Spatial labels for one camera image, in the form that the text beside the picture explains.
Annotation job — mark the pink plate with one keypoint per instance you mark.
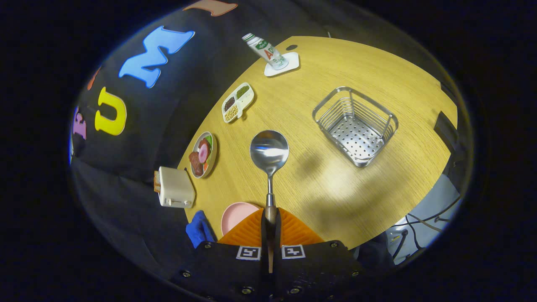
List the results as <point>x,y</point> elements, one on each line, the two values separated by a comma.
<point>237,216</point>

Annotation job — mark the white divided bean tray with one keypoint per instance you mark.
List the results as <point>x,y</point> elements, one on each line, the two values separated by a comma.
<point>238,102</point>

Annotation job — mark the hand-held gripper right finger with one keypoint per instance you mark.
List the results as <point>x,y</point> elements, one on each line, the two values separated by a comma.
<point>310,268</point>

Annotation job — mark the green lettuce leaf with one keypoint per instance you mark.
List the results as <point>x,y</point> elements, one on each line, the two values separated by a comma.
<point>209,140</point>

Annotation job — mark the white drink bottle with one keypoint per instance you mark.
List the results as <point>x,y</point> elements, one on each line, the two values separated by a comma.
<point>264,49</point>

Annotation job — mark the brown meat piece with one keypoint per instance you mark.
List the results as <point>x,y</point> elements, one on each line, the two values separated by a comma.
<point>196,163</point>

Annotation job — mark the white coaster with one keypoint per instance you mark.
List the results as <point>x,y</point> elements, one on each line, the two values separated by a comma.
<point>291,63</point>

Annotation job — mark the grey food plate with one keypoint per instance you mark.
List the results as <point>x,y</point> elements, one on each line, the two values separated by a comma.
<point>213,156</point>

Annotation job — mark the blue towel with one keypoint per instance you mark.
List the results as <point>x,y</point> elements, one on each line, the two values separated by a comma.
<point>199,228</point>

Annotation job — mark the pink ham slice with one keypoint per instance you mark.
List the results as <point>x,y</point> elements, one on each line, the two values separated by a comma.
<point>204,151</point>

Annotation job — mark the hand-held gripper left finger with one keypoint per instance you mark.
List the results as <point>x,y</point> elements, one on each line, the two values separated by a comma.
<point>235,268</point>

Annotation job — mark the white toaster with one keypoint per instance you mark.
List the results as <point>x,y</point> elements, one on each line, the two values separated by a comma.
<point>176,188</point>

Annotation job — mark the toast slices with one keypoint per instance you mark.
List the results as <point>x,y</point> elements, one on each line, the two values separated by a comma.
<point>157,182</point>

